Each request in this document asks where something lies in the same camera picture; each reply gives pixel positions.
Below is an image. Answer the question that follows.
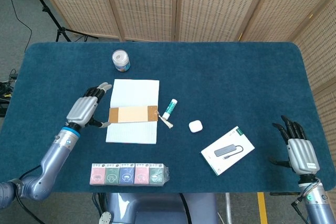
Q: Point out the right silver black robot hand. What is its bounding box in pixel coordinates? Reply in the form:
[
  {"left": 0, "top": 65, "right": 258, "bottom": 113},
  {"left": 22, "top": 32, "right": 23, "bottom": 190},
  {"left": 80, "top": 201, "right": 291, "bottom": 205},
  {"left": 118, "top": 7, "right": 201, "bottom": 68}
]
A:
[{"left": 269, "top": 115, "right": 321, "bottom": 175}]

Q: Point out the wicker folding screen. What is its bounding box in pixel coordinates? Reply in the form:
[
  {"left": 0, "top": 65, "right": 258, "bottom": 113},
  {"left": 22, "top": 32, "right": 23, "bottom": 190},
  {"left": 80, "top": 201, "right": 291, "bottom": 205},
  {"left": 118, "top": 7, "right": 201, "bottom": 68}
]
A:
[{"left": 31, "top": 0, "right": 336, "bottom": 209}]

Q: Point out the black tripod stand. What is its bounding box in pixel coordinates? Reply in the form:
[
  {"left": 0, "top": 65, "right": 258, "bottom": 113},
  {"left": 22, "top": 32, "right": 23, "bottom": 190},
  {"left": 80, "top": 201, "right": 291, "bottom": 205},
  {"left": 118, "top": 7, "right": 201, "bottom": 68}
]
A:
[{"left": 19, "top": 0, "right": 99, "bottom": 42}]

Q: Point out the dark teal table mat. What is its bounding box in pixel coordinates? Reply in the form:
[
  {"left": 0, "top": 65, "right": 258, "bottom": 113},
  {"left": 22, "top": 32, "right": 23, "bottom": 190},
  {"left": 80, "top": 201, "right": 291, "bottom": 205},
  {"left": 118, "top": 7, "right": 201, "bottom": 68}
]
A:
[{"left": 4, "top": 41, "right": 333, "bottom": 193}]

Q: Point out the wrapped colourful tissue pack bundle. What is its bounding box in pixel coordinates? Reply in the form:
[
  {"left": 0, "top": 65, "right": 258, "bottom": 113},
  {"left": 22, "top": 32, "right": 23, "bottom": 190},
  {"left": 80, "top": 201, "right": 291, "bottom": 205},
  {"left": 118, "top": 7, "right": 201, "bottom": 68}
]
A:
[{"left": 89, "top": 162, "right": 171, "bottom": 187}]

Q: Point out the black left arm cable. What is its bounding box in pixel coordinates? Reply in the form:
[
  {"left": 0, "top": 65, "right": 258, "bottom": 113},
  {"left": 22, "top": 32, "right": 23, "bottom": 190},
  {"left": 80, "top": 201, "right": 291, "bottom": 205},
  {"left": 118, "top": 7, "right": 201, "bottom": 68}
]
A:
[{"left": 14, "top": 165, "right": 47, "bottom": 224}]

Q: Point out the thin black floor cable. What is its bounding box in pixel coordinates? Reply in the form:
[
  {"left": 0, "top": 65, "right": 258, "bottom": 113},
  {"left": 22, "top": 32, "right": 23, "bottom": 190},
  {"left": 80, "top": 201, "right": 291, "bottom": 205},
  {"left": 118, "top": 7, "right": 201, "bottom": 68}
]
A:
[{"left": 2, "top": 0, "right": 33, "bottom": 53}]

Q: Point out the tan bookmark with tassel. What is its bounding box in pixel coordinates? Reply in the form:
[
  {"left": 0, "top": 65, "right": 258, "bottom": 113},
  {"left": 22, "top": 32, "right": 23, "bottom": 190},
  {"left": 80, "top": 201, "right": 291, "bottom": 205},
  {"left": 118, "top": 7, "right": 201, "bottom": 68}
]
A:
[{"left": 108, "top": 105, "right": 174, "bottom": 130}]

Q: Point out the blue-grey robot torso base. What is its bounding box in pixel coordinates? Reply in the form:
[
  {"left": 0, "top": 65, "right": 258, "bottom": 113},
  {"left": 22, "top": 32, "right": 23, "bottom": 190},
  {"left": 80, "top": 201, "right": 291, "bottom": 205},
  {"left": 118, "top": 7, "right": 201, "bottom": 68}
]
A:
[{"left": 91, "top": 192, "right": 218, "bottom": 224}]

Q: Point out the green and white glue stick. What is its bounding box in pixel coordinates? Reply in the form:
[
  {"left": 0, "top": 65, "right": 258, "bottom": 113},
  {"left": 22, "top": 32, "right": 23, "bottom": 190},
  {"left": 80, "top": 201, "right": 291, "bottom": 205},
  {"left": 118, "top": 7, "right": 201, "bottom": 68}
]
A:
[{"left": 161, "top": 98, "right": 178, "bottom": 120}]

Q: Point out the tangle of cables and plugs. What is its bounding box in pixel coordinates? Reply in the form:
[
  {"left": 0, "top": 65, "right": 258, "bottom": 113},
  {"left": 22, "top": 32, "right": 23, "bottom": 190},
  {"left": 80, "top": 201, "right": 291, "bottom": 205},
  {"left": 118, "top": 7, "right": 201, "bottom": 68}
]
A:
[{"left": 0, "top": 69, "right": 18, "bottom": 117}]

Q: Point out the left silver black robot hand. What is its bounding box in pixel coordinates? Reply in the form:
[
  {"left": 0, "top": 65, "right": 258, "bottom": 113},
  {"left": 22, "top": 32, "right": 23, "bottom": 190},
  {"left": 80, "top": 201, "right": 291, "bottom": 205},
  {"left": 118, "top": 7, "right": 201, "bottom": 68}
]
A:
[{"left": 65, "top": 82, "right": 113, "bottom": 130}]

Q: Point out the clear jar with white lid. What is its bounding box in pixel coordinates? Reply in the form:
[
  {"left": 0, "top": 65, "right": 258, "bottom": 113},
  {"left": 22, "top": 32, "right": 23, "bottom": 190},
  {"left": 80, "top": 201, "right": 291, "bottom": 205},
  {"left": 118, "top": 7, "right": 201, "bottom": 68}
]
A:
[{"left": 112, "top": 49, "right": 131, "bottom": 72}]

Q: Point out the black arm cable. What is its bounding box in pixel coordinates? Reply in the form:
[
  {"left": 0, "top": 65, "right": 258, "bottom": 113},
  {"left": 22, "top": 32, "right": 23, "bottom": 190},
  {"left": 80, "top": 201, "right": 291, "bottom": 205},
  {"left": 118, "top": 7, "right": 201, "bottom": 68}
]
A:
[
  {"left": 14, "top": 165, "right": 47, "bottom": 224},
  {"left": 290, "top": 199, "right": 309, "bottom": 224}
]

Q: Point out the white USB hub box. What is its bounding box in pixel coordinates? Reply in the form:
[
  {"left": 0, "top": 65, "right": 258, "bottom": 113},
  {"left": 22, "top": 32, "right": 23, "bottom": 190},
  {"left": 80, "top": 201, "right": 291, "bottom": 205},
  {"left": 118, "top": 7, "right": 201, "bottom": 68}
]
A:
[{"left": 201, "top": 125, "right": 256, "bottom": 177}]

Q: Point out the white earbuds case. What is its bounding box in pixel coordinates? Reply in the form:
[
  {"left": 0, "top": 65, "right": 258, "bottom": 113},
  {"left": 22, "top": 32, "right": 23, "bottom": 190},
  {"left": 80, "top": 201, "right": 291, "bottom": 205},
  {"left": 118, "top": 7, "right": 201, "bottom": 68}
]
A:
[{"left": 188, "top": 120, "right": 203, "bottom": 133}]

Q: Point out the open lined white notebook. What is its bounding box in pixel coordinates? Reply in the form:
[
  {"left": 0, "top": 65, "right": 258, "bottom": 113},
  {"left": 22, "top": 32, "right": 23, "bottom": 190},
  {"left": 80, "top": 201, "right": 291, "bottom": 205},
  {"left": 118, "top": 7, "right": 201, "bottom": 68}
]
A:
[{"left": 105, "top": 79, "right": 160, "bottom": 145}]

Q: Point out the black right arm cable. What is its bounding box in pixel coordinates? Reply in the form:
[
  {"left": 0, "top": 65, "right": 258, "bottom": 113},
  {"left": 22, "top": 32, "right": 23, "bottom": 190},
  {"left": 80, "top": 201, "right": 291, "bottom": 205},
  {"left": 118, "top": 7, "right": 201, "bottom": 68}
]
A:
[{"left": 290, "top": 199, "right": 309, "bottom": 224}]

